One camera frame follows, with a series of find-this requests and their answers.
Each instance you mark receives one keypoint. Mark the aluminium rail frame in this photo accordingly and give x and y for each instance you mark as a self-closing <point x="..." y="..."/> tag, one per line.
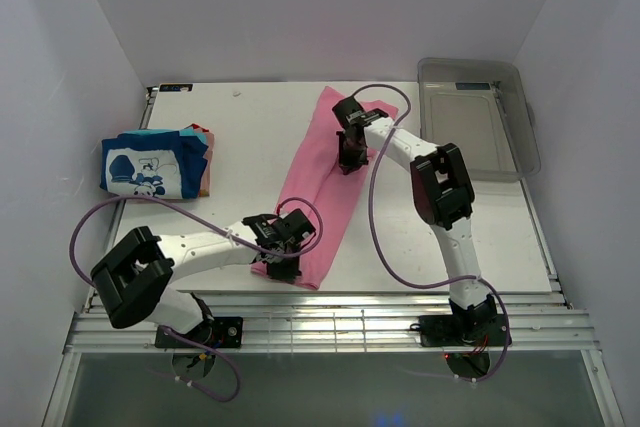
<point x="304" y="323"/>

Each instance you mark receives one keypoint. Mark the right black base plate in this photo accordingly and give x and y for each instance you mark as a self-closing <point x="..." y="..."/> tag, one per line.
<point x="449" y="331"/>

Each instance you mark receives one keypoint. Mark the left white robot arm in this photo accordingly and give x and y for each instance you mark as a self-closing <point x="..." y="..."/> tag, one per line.
<point x="133" y="279"/>

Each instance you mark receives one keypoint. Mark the pink t shirt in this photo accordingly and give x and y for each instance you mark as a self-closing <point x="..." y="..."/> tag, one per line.
<point x="315" y="176"/>

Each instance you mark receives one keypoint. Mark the folded blue printed t shirt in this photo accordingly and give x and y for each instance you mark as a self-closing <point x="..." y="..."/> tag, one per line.
<point x="143" y="163"/>

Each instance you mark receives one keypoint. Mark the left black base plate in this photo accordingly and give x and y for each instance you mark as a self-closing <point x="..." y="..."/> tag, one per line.
<point x="220" y="332"/>

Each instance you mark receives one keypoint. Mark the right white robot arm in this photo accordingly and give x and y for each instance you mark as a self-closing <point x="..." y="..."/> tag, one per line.
<point x="442" y="197"/>

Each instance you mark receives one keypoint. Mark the clear plastic bin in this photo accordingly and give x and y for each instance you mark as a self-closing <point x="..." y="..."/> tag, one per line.
<point x="480" y="106"/>

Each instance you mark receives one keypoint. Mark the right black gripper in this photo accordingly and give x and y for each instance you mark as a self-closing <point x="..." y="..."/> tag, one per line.
<point x="348" y="163"/>

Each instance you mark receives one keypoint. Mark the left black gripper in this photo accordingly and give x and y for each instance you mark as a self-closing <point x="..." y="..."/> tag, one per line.
<point x="287" y="274"/>

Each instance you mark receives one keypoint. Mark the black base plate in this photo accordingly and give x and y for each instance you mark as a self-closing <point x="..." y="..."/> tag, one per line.
<point x="449" y="331"/>
<point x="220" y="332"/>

